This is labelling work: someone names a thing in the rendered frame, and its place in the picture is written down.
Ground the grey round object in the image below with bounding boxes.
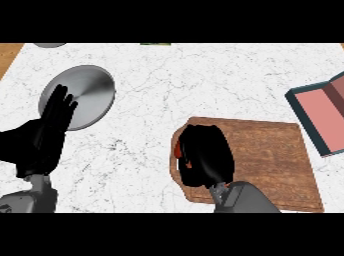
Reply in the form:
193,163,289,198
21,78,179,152
32,42,67,49

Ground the pink cardboard box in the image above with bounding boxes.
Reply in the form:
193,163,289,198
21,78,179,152
283,62,344,158

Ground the brown wooden cutting board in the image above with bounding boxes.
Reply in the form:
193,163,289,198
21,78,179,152
168,116,326,214

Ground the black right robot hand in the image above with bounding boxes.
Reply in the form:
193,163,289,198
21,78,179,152
177,124,236,190

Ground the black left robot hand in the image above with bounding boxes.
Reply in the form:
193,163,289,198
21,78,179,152
0,84,79,179

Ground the grey metal plate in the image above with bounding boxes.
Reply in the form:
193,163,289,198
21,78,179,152
36,64,117,132

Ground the orange sweet potato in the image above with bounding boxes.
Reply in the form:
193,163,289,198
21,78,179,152
172,139,194,169

